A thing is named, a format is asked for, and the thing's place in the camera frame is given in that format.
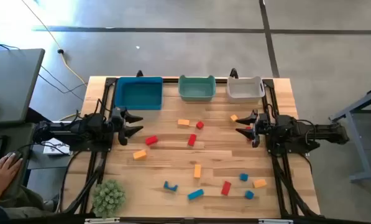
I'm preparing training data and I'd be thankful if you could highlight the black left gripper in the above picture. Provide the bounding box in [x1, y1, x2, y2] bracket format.
[110, 107, 144, 138]

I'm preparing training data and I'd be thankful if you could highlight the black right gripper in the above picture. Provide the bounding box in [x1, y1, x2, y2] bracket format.
[236, 109, 272, 141]

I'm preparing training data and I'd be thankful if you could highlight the blue arch block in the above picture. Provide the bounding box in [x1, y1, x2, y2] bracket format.
[163, 180, 179, 192]

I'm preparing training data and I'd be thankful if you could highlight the blue plastic bin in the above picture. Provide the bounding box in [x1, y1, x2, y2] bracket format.
[114, 76, 164, 111]

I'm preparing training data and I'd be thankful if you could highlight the white plastic bin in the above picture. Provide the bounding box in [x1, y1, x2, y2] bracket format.
[226, 75, 266, 105]

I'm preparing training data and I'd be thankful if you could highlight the teal plastic bin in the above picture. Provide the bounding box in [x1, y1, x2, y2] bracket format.
[178, 74, 217, 102]

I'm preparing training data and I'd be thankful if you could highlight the small green artificial plant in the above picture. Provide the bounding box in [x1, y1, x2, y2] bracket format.
[91, 179, 127, 218]

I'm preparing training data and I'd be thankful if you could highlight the white printed booklet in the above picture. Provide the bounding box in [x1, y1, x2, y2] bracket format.
[43, 136, 71, 156]

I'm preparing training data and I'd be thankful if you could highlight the long blue block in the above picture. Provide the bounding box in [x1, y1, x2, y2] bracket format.
[186, 188, 205, 201]

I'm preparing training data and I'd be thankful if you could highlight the black desk leg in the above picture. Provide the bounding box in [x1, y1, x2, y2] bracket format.
[26, 107, 54, 125]

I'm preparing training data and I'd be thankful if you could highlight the dark desk top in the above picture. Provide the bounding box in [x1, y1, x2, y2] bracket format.
[0, 123, 37, 190]

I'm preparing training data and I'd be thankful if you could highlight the blue-grey metal table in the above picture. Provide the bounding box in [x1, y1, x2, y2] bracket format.
[329, 86, 371, 184]

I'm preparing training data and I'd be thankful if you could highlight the grey desk top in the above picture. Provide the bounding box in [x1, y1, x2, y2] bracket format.
[0, 48, 45, 126]

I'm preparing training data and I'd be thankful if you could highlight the person's leg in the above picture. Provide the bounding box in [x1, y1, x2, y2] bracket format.
[0, 185, 60, 220]

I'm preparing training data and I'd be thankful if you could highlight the person's hand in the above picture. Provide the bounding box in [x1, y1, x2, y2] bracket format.
[0, 152, 24, 195]

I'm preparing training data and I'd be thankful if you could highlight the black power cable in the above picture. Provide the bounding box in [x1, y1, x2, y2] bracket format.
[298, 152, 313, 175]
[57, 151, 82, 214]

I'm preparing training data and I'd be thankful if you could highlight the yellow floor cable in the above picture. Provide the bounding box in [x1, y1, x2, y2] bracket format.
[19, 0, 88, 122]

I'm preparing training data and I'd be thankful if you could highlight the thin black floor cable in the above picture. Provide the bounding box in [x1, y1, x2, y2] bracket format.
[37, 73, 86, 102]
[39, 64, 88, 93]

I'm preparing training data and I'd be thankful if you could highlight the white metal bracket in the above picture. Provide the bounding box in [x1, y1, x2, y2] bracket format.
[259, 218, 294, 224]
[85, 217, 121, 224]

